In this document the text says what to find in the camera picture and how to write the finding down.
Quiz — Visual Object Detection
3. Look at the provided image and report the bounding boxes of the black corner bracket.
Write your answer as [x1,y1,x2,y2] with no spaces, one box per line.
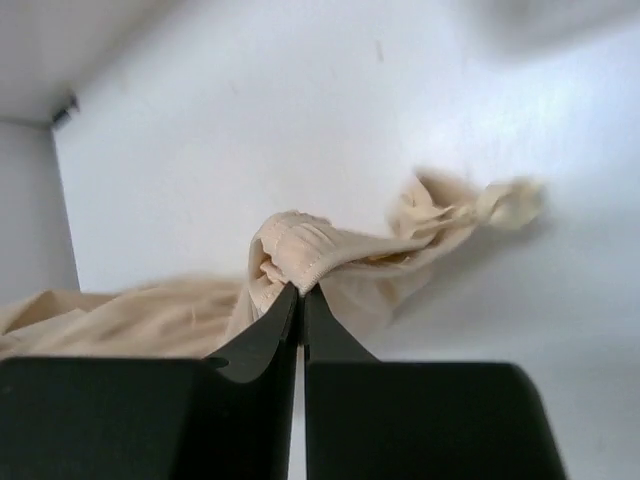
[51,92,79,128]

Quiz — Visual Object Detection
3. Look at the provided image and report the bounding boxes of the beige trousers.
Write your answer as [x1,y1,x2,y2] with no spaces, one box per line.
[1,172,543,358]

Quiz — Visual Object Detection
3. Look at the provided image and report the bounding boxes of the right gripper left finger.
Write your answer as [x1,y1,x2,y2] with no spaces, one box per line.
[1,286,299,479]

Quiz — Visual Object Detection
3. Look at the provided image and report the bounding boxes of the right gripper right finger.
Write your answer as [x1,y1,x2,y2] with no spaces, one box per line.
[303,288,566,480]

